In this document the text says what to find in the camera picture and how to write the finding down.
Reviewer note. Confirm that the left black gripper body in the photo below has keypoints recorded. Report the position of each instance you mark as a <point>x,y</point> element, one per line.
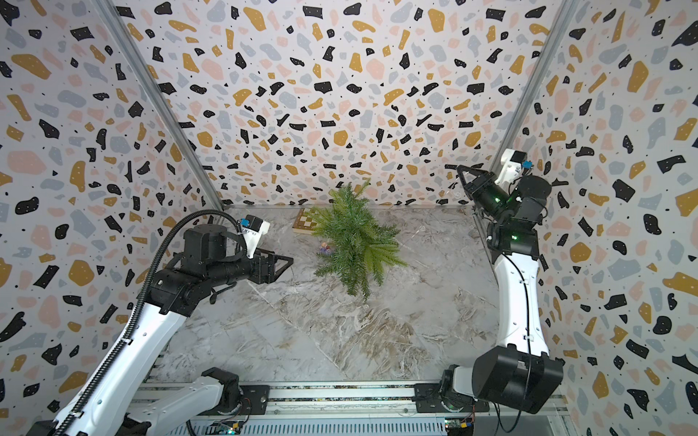
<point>257,273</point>

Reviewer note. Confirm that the wooden chessboard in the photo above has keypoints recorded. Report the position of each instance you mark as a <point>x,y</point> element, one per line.
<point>304,222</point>

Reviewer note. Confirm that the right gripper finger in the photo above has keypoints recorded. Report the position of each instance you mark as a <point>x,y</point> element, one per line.
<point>464,184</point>
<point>464,169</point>

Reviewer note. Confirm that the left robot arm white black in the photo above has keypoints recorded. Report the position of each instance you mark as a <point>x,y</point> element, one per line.
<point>214,260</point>

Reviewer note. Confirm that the small colourful toy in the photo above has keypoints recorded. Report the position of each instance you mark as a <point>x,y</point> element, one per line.
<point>325,249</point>

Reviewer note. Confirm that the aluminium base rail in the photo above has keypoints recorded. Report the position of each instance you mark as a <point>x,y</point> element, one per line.
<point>363,408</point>

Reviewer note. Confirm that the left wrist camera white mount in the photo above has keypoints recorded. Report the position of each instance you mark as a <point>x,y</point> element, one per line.
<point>253,229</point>

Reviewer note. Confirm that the small green christmas tree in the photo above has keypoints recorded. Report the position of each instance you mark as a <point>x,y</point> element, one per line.
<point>360,248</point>

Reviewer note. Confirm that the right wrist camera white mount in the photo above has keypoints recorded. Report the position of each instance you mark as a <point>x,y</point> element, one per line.
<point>514,165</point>

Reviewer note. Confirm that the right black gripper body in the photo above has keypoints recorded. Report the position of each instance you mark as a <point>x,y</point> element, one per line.
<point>489,199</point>

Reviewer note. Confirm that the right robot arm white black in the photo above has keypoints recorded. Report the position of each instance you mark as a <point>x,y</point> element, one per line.
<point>518,372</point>

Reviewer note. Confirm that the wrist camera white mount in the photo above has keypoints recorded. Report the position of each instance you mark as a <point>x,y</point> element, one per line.
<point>253,229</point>
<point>514,165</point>

